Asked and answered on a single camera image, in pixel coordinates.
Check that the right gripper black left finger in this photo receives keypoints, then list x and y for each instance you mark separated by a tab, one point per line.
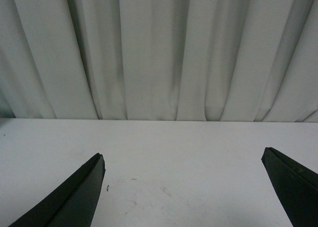
71	204

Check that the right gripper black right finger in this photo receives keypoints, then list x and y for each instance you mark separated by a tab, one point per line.
295	185

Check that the grey pleated curtain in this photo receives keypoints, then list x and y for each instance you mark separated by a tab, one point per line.
180	60

